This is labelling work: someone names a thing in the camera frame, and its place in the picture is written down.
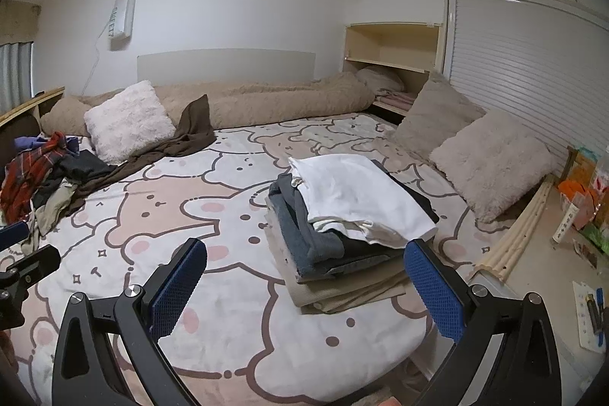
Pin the dark brown garment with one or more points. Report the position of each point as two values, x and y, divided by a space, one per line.
157 149

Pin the white t-shirt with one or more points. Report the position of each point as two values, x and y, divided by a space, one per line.
323 183

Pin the folded blue jeans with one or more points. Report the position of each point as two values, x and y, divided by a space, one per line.
319 255

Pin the folded beige trousers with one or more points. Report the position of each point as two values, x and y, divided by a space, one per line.
334 295

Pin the red plaid shirt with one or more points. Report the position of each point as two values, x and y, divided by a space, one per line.
26 172

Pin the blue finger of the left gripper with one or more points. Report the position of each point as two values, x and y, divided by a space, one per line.
15 233
38 265

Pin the light fluffy cushion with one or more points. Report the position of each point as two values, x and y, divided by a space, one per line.
493 162

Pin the white louvered door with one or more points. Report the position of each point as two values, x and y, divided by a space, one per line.
543 61

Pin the folded pink bedding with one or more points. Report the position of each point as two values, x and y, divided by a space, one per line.
396 99

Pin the white fluffy pillow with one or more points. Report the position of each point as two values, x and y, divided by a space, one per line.
127 123

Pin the olive khaki garment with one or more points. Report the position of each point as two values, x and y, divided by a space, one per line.
44 218

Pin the wooden corner shelf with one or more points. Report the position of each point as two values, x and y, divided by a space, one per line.
407 49

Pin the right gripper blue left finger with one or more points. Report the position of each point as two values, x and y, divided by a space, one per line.
86 371

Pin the black garment in pile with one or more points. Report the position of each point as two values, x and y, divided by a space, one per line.
78 170

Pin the white tube on desk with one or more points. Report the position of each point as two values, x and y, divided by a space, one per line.
565 224

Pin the grey window curtain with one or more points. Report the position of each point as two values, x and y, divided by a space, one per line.
15 75

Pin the bear pattern bed blanket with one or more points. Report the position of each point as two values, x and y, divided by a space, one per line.
241 340

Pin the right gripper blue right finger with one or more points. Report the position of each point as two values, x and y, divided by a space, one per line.
526 369

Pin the beige fluffy cushion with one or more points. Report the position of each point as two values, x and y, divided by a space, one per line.
439 112

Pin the beige rolled comforter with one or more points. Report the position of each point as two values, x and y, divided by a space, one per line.
234 105

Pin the wooden bed side rail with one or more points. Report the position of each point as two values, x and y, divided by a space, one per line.
503 257

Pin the folded black garment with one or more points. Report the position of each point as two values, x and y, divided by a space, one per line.
379 210

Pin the white tray with pens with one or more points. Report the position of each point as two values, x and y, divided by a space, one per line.
589 319

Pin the orange snack packages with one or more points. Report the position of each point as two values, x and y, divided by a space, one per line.
584 183

